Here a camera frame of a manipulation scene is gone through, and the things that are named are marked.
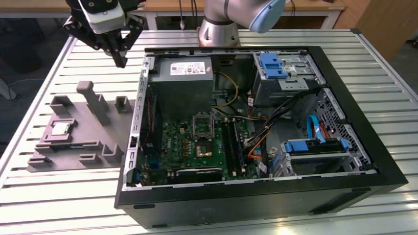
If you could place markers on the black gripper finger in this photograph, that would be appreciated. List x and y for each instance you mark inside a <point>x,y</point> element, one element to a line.
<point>82,31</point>
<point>135,29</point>

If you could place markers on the silver CPU with green edge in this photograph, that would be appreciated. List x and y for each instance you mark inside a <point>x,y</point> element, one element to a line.
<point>60,129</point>

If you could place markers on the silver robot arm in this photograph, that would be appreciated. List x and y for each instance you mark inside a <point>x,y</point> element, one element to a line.
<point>218,31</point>

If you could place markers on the CPU socket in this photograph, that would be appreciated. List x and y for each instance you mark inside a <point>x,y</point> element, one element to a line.
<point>205,149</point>

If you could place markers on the wooden desk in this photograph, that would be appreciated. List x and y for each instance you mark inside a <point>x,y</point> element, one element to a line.
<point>32,7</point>

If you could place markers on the dark office chair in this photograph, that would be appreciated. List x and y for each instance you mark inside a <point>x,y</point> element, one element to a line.
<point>19,44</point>

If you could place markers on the grey power supply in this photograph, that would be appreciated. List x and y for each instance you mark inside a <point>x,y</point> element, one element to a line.
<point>179,93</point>

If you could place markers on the grey parts rack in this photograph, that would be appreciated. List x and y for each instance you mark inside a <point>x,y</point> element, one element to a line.
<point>90,133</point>

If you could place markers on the blue plastic drive carrier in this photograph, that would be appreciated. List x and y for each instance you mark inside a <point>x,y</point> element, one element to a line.
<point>273,66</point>

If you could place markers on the green motherboard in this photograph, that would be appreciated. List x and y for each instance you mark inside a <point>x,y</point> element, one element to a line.
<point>177,144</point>

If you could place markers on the silver drive cage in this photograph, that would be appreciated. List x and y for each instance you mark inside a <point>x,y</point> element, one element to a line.
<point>287,85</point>

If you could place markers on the blue port connector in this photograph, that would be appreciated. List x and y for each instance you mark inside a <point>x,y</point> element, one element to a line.
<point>154,163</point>

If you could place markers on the RAM stick with white label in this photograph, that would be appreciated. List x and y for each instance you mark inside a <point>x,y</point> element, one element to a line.
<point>239,149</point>

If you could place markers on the graphics card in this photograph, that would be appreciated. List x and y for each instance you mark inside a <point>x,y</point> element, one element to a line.
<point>199,172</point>

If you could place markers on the black disk with blue carrier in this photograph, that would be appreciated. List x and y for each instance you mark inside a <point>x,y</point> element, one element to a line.
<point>298,146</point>

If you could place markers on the wooden cabinet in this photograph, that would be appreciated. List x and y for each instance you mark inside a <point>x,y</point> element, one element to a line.
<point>385,24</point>

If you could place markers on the silver disk bay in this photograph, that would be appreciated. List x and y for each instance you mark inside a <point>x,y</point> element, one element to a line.
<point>321,155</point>

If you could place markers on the black PC case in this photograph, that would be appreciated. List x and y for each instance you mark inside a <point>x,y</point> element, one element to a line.
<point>229,208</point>

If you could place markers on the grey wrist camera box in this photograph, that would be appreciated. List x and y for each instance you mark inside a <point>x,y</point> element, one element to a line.
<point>104,17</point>

